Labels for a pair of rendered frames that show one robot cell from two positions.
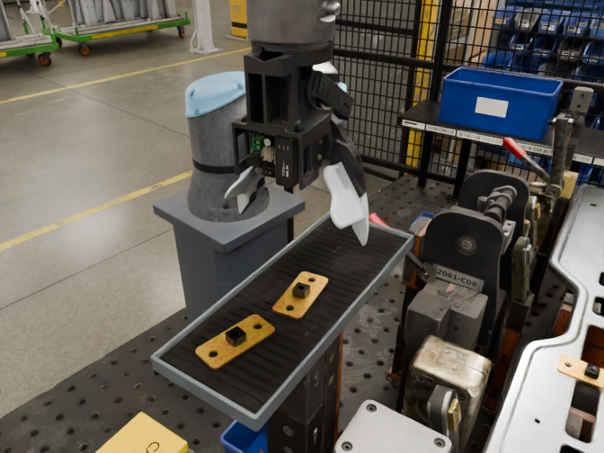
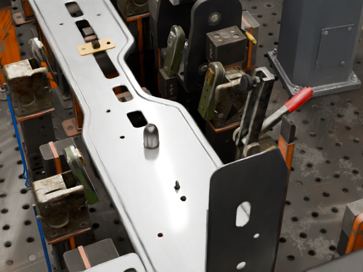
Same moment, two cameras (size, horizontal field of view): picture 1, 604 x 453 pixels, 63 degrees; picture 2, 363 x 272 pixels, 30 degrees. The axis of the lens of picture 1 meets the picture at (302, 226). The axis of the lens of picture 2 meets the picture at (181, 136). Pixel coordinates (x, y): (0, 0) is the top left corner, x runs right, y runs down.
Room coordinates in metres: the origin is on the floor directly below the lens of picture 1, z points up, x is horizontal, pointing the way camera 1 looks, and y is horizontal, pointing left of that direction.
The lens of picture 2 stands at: (1.34, -1.35, 1.94)
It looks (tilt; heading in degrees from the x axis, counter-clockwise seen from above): 44 degrees down; 123
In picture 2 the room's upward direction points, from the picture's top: straight up
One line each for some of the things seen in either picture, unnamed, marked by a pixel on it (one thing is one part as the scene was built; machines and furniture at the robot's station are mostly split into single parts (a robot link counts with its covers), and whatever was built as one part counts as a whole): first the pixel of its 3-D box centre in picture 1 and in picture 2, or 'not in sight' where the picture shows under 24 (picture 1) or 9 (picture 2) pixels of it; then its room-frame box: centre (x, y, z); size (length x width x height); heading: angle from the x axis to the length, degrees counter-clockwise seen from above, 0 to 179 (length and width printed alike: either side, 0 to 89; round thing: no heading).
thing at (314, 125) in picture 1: (288, 111); not in sight; (0.44, 0.01, 1.40); 0.09 x 0.08 x 0.12; 153
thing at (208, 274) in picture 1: (236, 286); (322, 14); (0.81, 0.14, 0.90); 0.21 x 0.21 x 0.40; 48
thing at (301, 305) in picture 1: (301, 291); not in sight; (0.47, 0.00, 1.17); 0.08 x 0.04 x 0.01; 154
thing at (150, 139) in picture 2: not in sight; (150, 136); (0.77, -0.59, 1.02); 0.03 x 0.03 x 0.07
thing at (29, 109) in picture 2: not in sight; (37, 125); (0.44, -0.59, 0.87); 0.12 x 0.09 x 0.35; 57
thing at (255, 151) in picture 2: not in sight; (252, 149); (0.97, -0.56, 1.06); 0.03 x 0.01 x 0.03; 57
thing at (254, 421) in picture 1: (303, 291); not in sight; (0.48, 0.00, 1.16); 0.37 x 0.14 x 0.02; 147
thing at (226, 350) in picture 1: (235, 337); not in sight; (0.39, 0.07, 1.17); 0.08 x 0.04 x 0.01; 134
